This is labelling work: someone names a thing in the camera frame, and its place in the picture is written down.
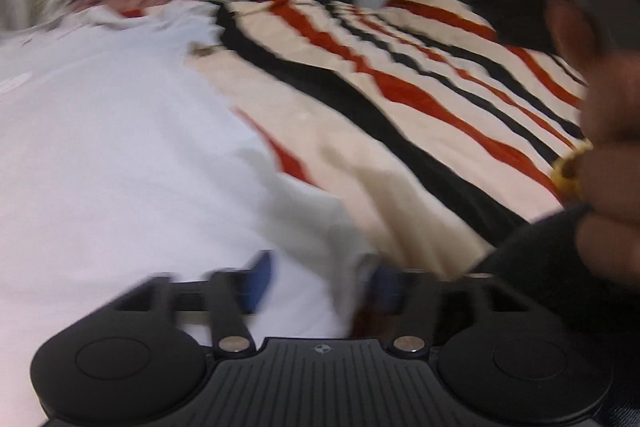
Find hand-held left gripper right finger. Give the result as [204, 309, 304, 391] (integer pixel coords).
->
[371, 265, 535, 357]

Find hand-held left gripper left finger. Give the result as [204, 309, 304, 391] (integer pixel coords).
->
[105, 251, 274, 357]

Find white shirt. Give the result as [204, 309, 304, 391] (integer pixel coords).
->
[0, 0, 386, 427]

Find person's right hand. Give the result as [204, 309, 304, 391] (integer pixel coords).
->
[546, 0, 640, 221]

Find striped fleece blanket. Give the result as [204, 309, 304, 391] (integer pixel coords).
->
[120, 0, 601, 289]

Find gold ring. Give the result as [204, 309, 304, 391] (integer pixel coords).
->
[552, 139, 596, 203]

